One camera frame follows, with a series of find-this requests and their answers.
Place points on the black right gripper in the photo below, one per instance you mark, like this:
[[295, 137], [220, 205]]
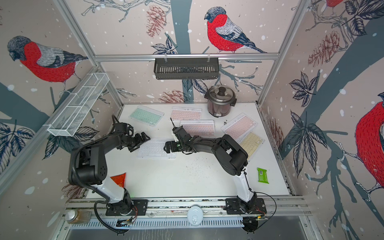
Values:
[[172, 143]]

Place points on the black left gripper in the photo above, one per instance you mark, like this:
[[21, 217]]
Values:
[[139, 141]]

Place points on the pink keyboard front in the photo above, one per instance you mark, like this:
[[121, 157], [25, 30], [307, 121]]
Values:
[[203, 128]]

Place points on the pink keyboard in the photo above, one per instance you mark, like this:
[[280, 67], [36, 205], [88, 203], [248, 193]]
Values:
[[238, 127], [203, 128], [181, 114]]

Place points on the white keyboard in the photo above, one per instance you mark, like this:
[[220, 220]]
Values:
[[154, 150]]

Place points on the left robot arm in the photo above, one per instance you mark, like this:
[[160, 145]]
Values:
[[88, 166]]

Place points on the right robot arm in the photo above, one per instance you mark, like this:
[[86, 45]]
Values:
[[230, 155]]

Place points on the pink keyboard back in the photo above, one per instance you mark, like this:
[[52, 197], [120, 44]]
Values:
[[181, 114]]

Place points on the green keyboard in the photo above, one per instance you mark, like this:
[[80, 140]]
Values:
[[148, 116]]

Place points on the red packet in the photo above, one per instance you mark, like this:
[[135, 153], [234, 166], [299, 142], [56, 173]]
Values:
[[120, 180]]

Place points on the steel rice cooker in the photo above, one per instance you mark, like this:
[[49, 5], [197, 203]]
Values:
[[220, 100]]

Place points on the pink keyboard right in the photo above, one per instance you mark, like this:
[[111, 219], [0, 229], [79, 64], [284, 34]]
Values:
[[238, 127]]

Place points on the black hanging basket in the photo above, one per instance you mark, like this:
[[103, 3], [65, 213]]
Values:
[[186, 69]]

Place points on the yellow keyboard right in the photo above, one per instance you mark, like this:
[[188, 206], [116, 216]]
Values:
[[251, 143]]

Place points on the white round cap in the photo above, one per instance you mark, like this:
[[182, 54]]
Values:
[[195, 216]]

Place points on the green packet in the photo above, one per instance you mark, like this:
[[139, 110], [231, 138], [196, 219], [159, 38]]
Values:
[[262, 176]]

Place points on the glass jar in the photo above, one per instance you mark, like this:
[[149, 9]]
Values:
[[78, 216]]

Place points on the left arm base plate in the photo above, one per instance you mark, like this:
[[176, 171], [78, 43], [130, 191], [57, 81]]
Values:
[[138, 207]]

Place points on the aluminium front rail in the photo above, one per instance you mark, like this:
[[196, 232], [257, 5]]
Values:
[[277, 206]]

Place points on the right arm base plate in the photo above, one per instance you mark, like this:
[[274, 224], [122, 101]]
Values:
[[236, 206]]

